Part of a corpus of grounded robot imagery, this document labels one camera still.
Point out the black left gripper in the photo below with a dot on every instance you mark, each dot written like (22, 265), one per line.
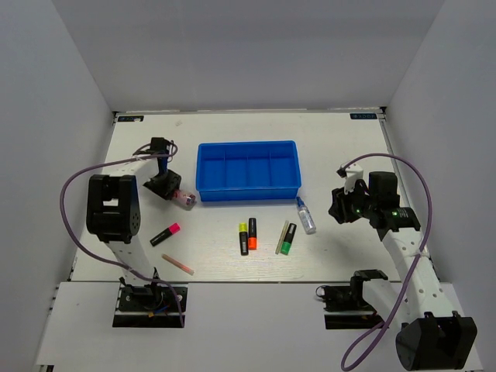
(174, 180)

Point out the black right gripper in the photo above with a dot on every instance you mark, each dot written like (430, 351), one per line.
(339, 208)

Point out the pink-capped marker tube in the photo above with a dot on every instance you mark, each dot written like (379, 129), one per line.
(185, 199)

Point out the clear spray bottle blue cap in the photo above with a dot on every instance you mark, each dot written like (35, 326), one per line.
(305, 217)

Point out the pink highlighter black body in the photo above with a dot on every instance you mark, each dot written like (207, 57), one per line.
(165, 234)

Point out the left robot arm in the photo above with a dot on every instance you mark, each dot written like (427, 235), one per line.
(113, 207)

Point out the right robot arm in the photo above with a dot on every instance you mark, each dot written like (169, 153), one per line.
(432, 334)

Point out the green highlighter black body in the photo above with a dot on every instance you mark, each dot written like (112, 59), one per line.
(288, 239)

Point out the blue compartment tray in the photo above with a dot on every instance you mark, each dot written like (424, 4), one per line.
(248, 171)

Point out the left corner label sticker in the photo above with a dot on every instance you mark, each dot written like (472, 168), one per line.
(130, 118)

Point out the corner label sticker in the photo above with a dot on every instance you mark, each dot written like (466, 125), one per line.
(130, 118)
(363, 116)

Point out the slim pink highlighter pen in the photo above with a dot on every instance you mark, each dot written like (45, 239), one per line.
(178, 264)

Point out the yellow highlighter black body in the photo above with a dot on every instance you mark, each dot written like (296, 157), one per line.
(243, 239)

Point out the right corner label sticker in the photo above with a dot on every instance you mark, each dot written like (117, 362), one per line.
(363, 116)

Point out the orange highlighter black body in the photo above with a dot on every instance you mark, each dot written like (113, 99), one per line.
(252, 234)

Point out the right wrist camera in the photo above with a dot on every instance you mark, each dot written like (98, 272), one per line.
(351, 174)

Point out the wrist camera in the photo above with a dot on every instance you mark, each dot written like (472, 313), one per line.
(351, 174)
(160, 145)

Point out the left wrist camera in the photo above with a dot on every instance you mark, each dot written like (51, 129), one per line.
(160, 145)

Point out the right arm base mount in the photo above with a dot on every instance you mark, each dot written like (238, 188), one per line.
(343, 312)

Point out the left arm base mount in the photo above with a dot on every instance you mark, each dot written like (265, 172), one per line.
(143, 308)

